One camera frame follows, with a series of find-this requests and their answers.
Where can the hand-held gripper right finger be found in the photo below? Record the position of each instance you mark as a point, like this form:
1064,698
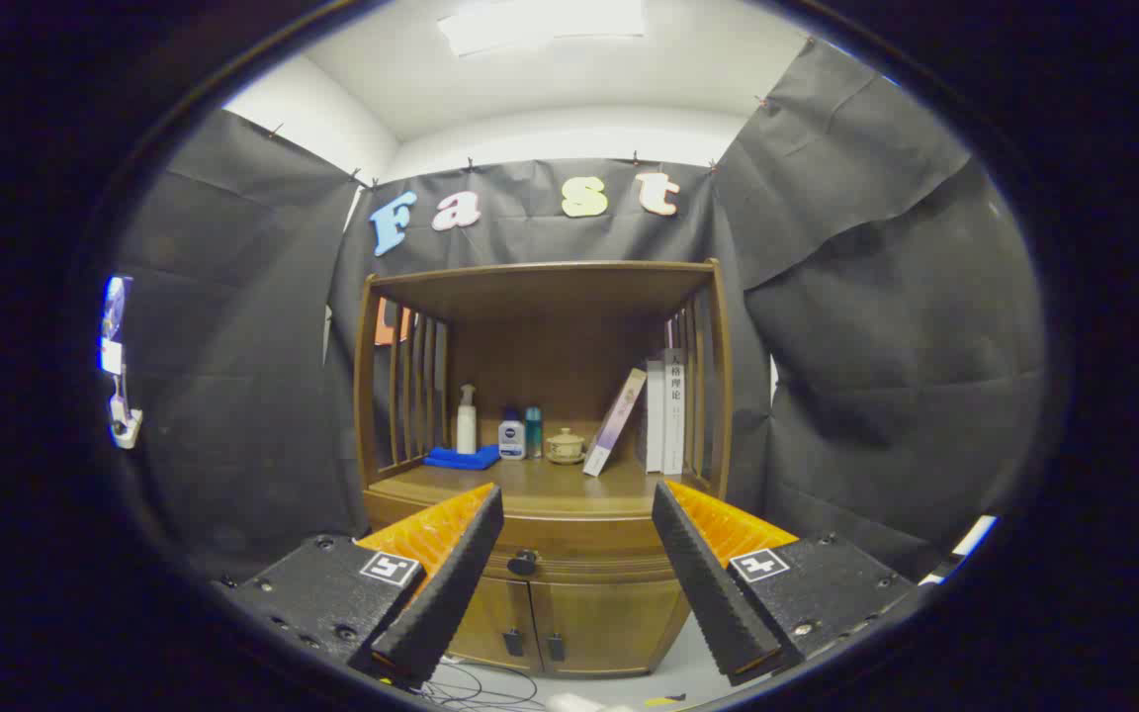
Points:
713,593

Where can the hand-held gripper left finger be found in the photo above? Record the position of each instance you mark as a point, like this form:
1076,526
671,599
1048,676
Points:
451,593

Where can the wooden drawer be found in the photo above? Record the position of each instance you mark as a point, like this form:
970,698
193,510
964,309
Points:
579,549

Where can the wooden cabinet door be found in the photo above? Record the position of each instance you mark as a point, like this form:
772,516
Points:
490,613
609,623

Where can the wooden countertop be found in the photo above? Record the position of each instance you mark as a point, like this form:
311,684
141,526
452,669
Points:
550,485

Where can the wooden cabinet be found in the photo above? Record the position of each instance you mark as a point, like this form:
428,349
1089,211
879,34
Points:
569,297

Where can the blue folded cloth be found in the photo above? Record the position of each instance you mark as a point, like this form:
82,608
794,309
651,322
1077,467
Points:
461,458

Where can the white pump bottle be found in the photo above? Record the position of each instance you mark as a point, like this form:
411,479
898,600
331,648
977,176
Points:
467,430

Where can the white bottle with blue cap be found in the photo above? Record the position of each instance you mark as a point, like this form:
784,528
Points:
511,440

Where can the white floor object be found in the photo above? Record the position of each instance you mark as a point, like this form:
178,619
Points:
574,704

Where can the dark patterned book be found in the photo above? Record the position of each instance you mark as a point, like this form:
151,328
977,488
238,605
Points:
641,435

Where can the teal bottle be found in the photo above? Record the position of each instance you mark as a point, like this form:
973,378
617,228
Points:
534,435

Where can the white book with black characters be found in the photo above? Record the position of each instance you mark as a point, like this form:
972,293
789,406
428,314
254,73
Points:
674,415

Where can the beige lidded tea cup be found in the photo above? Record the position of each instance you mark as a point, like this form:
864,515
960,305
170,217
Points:
566,447

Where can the plain white book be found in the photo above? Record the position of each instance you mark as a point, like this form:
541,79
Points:
655,415

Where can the purple and white book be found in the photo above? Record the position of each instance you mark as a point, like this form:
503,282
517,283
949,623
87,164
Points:
614,425

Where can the white hanging object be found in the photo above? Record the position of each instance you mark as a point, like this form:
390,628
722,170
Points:
120,420

